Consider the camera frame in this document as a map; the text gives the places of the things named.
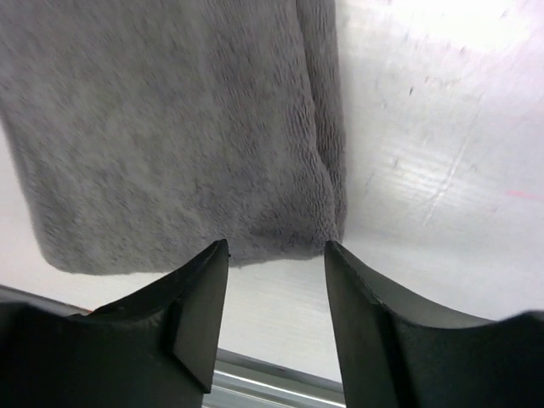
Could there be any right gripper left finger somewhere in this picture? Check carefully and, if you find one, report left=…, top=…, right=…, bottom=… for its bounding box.
left=1, top=240, right=230, bottom=407

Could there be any grey towel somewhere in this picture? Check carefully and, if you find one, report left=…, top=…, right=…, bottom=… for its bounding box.
left=1, top=1, right=347, bottom=275

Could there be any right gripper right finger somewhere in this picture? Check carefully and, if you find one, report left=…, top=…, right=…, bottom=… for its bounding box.
left=324, top=241, right=543, bottom=407

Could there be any aluminium mounting rail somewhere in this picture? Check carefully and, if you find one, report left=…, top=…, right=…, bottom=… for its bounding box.
left=203, top=349, right=345, bottom=408

